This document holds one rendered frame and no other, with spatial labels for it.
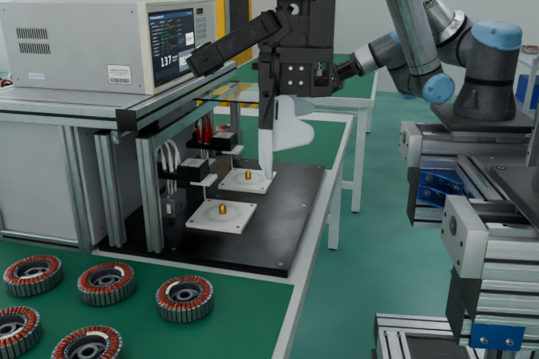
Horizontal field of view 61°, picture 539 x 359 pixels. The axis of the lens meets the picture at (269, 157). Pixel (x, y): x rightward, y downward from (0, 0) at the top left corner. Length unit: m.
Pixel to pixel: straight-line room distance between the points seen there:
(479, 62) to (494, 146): 0.22
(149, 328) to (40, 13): 0.75
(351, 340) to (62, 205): 1.30
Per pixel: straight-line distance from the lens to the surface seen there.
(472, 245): 0.81
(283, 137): 0.49
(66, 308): 1.04
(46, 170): 1.18
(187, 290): 0.97
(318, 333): 2.04
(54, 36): 1.22
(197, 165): 1.19
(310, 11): 0.51
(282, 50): 0.50
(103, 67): 1.16
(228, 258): 1.07
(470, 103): 1.28
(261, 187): 1.38
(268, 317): 0.94
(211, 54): 0.52
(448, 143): 1.27
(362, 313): 2.16
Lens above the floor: 1.35
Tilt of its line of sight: 21 degrees down
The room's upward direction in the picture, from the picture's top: straight up
